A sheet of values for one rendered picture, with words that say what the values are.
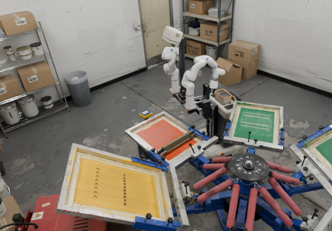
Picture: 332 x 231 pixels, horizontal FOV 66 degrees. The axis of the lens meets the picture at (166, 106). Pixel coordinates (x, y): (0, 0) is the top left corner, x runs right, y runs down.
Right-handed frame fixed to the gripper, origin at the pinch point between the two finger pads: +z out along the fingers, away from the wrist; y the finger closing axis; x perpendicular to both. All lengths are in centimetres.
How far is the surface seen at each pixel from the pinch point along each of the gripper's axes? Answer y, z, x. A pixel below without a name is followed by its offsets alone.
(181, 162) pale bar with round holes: -58, 52, -73
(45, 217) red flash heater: -171, 84, -95
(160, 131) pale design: -61, 50, -10
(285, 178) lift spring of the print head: 2, 29, -135
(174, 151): -55, 55, -47
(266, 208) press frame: -12, 52, -140
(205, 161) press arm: -37, 47, -81
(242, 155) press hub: -26, 21, -115
